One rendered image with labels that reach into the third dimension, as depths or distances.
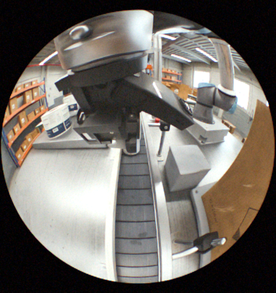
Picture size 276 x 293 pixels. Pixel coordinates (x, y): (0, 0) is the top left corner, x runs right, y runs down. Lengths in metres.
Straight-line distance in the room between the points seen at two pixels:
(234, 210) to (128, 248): 0.21
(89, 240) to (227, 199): 0.32
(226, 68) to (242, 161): 0.40
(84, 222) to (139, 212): 0.16
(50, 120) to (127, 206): 0.52
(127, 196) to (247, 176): 0.24
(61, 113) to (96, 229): 0.53
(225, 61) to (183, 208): 0.56
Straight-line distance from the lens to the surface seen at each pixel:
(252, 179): 0.19
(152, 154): 0.17
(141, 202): 0.21
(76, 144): 0.46
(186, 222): 0.28
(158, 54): 0.66
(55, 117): 0.56
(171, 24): 0.16
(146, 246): 0.20
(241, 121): 5.73
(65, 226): 0.32
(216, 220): 0.26
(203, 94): 0.57
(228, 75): 0.51
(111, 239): 0.17
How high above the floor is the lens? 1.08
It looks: 39 degrees down
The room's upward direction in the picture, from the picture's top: straight up
